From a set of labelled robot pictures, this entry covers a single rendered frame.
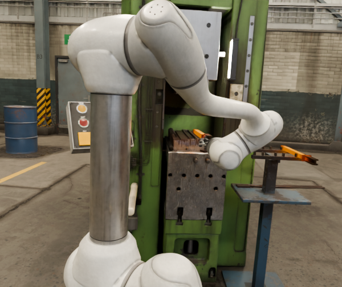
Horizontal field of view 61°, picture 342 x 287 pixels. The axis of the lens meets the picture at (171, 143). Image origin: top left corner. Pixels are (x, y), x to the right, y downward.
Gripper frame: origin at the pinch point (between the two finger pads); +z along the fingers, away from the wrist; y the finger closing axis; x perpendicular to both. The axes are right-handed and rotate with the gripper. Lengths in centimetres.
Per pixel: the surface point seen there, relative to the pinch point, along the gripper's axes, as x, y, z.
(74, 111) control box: 8, -70, 25
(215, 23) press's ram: 63, 9, 45
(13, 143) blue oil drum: -93, -281, 415
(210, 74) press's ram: 33, 8, 45
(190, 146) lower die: -12.7, -1.9, 43.8
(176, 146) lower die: -13.1, -10.7, 43.8
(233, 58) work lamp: 44, 25, 55
